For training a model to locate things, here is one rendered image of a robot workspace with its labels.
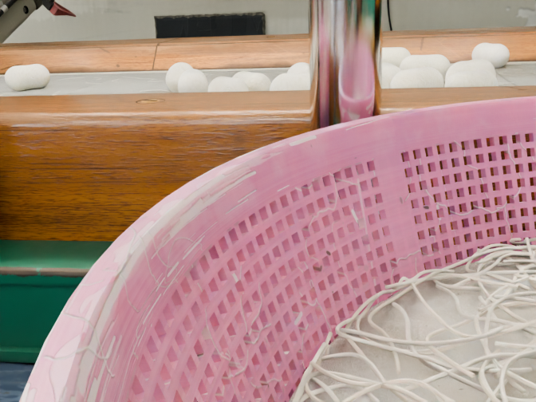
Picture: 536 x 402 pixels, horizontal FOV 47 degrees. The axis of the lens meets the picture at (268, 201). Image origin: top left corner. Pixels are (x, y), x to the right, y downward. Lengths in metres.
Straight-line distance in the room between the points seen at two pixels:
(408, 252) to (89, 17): 2.57
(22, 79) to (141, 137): 0.30
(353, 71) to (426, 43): 0.41
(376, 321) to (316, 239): 0.03
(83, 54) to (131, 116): 0.41
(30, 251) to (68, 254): 0.02
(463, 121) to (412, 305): 0.06
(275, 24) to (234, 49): 1.90
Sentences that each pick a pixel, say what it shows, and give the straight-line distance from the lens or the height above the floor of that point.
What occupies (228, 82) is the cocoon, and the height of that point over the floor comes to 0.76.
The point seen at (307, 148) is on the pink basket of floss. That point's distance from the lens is 0.15.
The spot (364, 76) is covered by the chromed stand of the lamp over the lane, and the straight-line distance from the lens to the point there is 0.19.
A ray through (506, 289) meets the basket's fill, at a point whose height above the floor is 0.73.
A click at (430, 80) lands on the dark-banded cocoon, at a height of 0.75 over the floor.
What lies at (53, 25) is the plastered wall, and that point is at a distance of 2.79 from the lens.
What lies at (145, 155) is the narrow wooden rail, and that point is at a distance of 0.24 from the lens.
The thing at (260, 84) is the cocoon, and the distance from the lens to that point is 0.38.
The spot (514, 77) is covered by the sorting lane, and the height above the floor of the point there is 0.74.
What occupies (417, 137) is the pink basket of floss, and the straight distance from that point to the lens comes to 0.19.
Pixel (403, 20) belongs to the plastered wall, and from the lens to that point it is 2.47.
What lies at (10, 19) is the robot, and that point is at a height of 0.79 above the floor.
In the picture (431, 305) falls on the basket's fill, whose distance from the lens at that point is 0.16.
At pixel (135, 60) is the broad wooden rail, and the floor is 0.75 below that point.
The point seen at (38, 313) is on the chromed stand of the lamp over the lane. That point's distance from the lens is 0.25.
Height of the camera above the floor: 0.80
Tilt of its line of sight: 18 degrees down
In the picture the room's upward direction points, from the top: 2 degrees counter-clockwise
